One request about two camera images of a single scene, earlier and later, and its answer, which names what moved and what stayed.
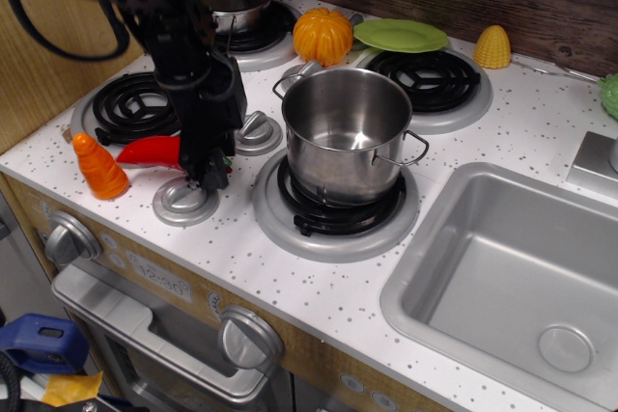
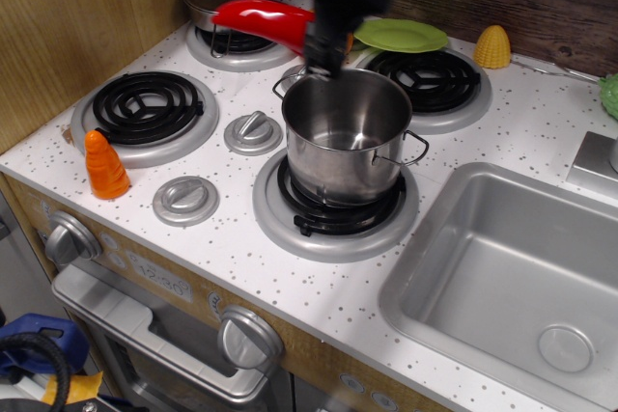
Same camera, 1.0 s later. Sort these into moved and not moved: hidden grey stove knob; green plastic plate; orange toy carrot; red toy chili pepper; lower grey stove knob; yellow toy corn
Moved: orange toy carrot; red toy chili pepper
Not moved: yellow toy corn; green plastic plate; lower grey stove knob; hidden grey stove knob
